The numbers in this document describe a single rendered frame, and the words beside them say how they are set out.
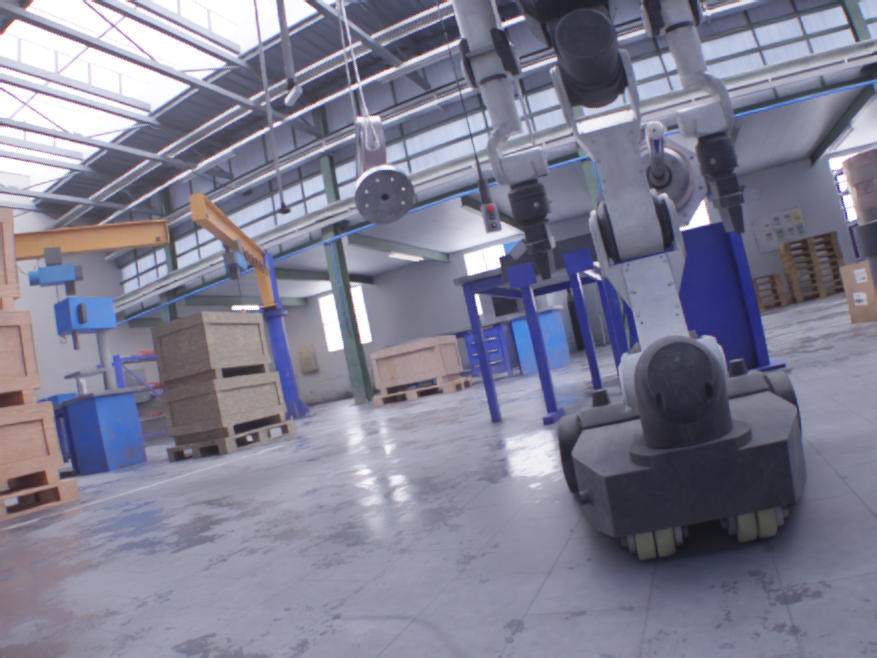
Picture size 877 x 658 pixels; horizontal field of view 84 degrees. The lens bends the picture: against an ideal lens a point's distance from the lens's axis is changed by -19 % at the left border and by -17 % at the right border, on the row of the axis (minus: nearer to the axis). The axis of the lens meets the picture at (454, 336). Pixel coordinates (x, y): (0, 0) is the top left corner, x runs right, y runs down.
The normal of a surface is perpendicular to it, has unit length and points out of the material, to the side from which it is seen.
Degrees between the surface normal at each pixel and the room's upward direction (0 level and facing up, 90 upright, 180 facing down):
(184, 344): 90
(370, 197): 130
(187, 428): 90
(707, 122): 101
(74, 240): 90
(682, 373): 73
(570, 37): 90
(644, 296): 60
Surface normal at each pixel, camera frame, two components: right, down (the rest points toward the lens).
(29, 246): 0.58, -0.16
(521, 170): -0.25, 0.22
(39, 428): 0.88, -0.21
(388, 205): 0.25, 0.58
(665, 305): -0.37, -0.47
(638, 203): -0.32, -0.04
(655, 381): -0.58, -0.19
